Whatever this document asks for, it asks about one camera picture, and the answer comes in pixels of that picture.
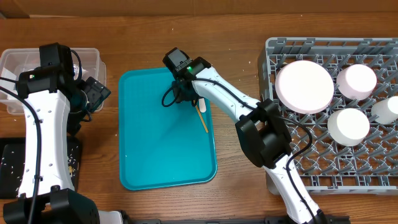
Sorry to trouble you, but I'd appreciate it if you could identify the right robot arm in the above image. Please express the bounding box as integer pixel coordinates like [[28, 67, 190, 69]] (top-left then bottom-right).
[[162, 48, 328, 223]]

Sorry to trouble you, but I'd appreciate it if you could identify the large pink plate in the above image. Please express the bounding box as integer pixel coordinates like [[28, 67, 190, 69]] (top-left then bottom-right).
[[275, 60, 334, 114]]

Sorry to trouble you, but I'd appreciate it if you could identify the pink bowl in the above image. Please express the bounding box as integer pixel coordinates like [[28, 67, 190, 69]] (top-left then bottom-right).
[[336, 64, 377, 100]]

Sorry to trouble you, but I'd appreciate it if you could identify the teal plastic tray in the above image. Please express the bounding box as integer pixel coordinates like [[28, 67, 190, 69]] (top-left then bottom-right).
[[118, 68, 218, 190]]

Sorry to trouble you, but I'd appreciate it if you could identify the wooden chopstick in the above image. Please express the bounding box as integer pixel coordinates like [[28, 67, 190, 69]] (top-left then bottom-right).
[[195, 105, 209, 133]]

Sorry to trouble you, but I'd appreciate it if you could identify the grey dishwasher rack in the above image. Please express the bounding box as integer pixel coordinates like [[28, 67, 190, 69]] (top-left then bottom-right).
[[257, 37, 397, 195]]

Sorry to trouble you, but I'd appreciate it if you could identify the white plastic fork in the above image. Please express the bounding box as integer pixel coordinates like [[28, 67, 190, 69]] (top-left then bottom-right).
[[198, 98, 206, 113]]

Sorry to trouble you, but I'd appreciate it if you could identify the pale green cup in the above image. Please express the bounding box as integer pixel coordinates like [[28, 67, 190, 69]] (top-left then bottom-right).
[[371, 96, 398, 124]]

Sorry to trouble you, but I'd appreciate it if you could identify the clear plastic bin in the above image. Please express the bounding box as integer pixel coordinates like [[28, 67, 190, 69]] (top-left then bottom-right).
[[1, 48, 106, 115]]

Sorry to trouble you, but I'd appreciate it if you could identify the black tray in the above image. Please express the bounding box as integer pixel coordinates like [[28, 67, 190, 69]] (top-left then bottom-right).
[[1, 136, 83, 199]]

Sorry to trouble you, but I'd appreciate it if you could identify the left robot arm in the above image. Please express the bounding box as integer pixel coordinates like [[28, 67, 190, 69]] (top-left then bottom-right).
[[1, 43, 129, 223]]

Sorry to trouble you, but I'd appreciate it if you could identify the white bowl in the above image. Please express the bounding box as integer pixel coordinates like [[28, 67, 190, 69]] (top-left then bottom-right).
[[327, 108, 370, 146]]

